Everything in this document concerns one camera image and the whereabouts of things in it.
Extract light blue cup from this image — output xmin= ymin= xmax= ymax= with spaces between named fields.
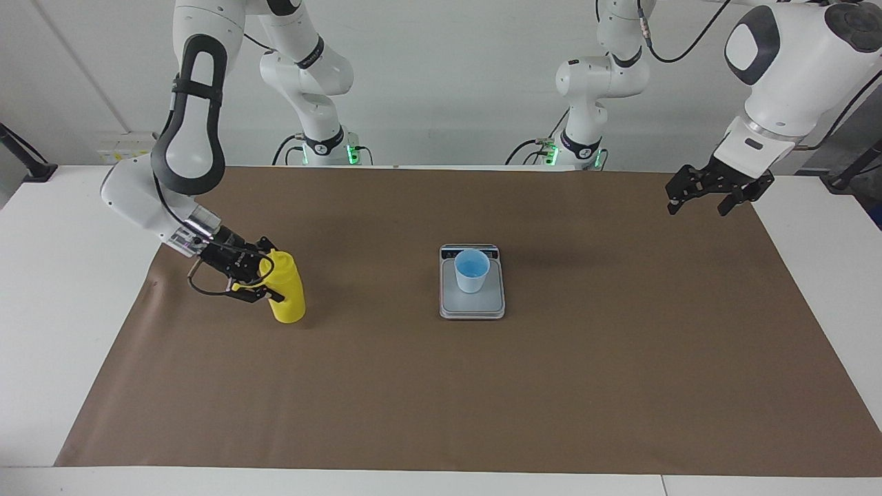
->
xmin=454 ymin=248 xmax=491 ymax=294

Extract yellow squeeze bottle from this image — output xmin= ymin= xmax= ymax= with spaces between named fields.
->
xmin=231 ymin=249 xmax=306 ymax=324

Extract black table clamp stand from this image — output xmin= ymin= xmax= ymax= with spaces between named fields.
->
xmin=0 ymin=123 xmax=58 ymax=183
xmin=820 ymin=138 xmax=882 ymax=192

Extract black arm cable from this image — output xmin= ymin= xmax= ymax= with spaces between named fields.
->
xmin=637 ymin=0 xmax=882 ymax=150
xmin=187 ymin=31 xmax=278 ymax=298

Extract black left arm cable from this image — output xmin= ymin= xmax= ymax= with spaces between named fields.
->
xmin=637 ymin=0 xmax=882 ymax=150

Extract white wall outlet strip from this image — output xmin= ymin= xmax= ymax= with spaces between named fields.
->
xmin=95 ymin=132 xmax=161 ymax=165

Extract brown paper mat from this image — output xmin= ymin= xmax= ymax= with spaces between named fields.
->
xmin=54 ymin=165 xmax=882 ymax=477

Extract silver digital kitchen scale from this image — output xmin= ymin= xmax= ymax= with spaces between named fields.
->
xmin=439 ymin=243 xmax=506 ymax=320

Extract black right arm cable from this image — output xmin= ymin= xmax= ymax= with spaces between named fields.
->
xmin=187 ymin=31 xmax=278 ymax=298

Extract dark grey panel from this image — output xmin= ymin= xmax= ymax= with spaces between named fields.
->
xmin=796 ymin=86 xmax=882 ymax=176

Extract black base cable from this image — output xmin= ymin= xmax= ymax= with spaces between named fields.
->
xmin=505 ymin=110 xmax=573 ymax=166
xmin=274 ymin=133 xmax=307 ymax=166

